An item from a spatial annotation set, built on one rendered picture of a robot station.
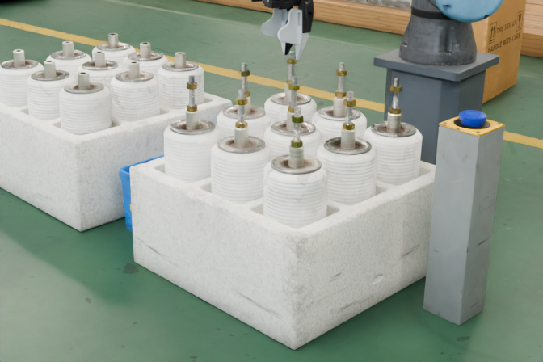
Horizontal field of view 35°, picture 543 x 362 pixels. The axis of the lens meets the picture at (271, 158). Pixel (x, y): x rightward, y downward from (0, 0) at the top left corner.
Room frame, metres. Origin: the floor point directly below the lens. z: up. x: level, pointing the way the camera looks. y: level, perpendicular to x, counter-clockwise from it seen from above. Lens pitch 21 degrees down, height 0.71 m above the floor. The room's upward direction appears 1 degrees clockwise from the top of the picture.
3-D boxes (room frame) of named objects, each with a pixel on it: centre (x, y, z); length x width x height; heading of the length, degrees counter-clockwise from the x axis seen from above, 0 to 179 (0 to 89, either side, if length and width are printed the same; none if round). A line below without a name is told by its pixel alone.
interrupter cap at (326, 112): (1.45, -0.12, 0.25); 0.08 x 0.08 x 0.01
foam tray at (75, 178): (1.75, 0.36, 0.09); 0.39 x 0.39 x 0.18; 45
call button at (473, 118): (1.22, -0.29, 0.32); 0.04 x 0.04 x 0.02
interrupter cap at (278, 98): (1.53, -0.03, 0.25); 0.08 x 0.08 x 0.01
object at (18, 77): (1.75, 0.53, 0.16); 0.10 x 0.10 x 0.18
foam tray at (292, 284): (1.37, -0.04, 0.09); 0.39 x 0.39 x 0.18; 45
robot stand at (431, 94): (1.68, -0.33, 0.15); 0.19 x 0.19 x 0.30; 52
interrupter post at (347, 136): (1.28, -0.12, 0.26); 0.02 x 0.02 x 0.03
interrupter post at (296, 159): (1.20, -0.04, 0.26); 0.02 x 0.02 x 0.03
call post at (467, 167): (1.22, -0.29, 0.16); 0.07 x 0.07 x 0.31; 45
